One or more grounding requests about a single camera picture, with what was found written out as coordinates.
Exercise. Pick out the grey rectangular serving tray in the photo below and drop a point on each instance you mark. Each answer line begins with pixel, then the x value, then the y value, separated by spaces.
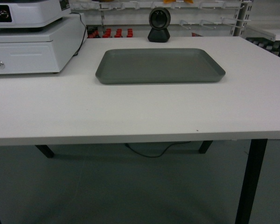
pixel 158 66

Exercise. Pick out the black barcode scanner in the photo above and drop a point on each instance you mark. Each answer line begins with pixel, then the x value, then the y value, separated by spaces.
pixel 159 20

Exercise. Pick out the black table leg left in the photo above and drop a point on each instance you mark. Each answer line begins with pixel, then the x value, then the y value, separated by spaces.
pixel 45 150

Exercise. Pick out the black table leg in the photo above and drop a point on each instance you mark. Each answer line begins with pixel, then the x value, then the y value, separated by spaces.
pixel 250 181
pixel 45 150

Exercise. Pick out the white cash drawer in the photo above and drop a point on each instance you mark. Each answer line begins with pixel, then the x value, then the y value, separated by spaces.
pixel 46 51

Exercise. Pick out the black table leg right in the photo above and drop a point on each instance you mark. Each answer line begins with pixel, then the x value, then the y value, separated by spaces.
pixel 250 181

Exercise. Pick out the white cash register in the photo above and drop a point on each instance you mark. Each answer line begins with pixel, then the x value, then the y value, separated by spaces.
pixel 32 13

